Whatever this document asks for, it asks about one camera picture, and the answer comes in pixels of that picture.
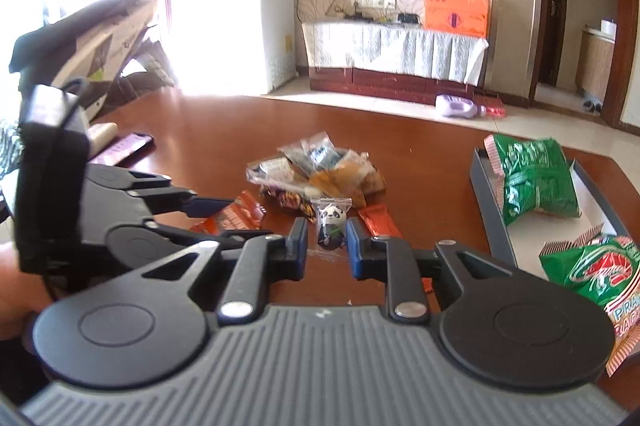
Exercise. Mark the pale patterned cabinet cloth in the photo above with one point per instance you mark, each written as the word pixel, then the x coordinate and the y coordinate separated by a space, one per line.
pixel 390 48

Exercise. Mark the person's left hand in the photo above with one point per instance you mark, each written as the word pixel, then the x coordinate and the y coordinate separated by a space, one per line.
pixel 22 286

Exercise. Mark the dark red and yellow packet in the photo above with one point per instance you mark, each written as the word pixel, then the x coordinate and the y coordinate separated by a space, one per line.
pixel 287 201

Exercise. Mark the green snack bag with red logo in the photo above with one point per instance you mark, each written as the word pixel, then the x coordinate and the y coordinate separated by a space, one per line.
pixel 595 276

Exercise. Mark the white wall sockets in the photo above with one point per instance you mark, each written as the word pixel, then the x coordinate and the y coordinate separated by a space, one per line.
pixel 374 2

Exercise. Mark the white chest freezer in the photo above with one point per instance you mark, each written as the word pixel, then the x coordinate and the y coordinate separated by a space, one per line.
pixel 235 30

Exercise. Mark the dark wooden door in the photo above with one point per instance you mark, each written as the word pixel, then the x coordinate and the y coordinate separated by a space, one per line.
pixel 552 0

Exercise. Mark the white remote control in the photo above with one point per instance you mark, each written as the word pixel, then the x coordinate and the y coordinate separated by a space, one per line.
pixel 102 134

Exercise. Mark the dark wooden tv cabinet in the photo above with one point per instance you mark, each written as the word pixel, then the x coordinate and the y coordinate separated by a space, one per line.
pixel 385 85

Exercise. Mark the white paper roll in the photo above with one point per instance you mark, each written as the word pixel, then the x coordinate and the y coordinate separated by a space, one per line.
pixel 608 28

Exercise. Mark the pair of shoes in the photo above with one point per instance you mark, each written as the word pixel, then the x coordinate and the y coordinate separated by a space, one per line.
pixel 592 106

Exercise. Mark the grey tray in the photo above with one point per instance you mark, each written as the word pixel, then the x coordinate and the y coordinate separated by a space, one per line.
pixel 487 216

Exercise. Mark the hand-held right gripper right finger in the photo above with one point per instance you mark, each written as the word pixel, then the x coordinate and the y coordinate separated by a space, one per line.
pixel 353 251

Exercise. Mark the orange snack packet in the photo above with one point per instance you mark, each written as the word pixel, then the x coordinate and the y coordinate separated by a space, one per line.
pixel 380 221
pixel 232 216

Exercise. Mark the clear packet with blue label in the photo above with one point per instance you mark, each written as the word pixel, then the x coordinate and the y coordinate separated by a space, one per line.
pixel 325 155

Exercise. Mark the gold packet with white label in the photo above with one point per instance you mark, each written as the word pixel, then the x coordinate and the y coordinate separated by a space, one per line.
pixel 272 171

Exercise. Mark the panda toy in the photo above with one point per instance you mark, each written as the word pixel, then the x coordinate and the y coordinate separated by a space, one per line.
pixel 331 221

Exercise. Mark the orange cardboard box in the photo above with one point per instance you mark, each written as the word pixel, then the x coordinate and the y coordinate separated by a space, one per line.
pixel 455 3

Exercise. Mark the clear packet of dark snacks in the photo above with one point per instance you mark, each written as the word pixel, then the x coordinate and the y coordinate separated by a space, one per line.
pixel 297 148

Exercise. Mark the purple detergent bottle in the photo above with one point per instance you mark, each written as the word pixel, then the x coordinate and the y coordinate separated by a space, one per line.
pixel 455 107

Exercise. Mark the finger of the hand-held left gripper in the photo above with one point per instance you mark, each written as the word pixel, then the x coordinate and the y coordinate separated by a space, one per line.
pixel 240 237
pixel 205 206

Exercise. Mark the wooden kitchen cabinet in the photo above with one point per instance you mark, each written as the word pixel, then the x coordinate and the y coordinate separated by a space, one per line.
pixel 595 65

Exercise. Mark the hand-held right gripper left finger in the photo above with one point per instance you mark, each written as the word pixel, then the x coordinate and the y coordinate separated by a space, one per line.
pixel 300 251

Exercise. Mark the small black router box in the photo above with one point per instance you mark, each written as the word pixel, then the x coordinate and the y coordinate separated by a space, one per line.
pixel 408 18

